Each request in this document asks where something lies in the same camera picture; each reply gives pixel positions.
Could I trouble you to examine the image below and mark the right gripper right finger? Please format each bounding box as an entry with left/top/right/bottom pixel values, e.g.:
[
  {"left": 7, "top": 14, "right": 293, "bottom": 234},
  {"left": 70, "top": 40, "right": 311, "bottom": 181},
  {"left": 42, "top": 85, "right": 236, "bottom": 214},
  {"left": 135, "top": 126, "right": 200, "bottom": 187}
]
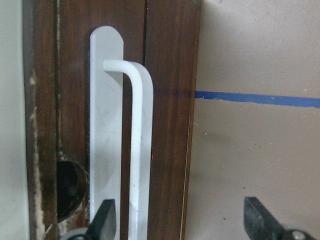
[{"left": 243, "top": 196, "right": 320, "bottom": 240}]

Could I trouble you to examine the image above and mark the dark wooden drawer cabinet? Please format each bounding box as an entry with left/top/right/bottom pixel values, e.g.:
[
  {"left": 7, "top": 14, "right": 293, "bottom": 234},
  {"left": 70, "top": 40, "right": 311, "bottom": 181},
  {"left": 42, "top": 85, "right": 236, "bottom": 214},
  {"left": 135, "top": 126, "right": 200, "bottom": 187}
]
[{"left": 22, "top": 0, "right": 59, "bottom": 240}]

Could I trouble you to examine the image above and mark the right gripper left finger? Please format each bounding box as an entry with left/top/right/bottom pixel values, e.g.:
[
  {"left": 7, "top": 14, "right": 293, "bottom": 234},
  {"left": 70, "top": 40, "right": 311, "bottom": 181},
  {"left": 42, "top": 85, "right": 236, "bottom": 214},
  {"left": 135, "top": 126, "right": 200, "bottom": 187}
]
[{"left": 84, "top": 199, "right": 117, "bottom": 240}]

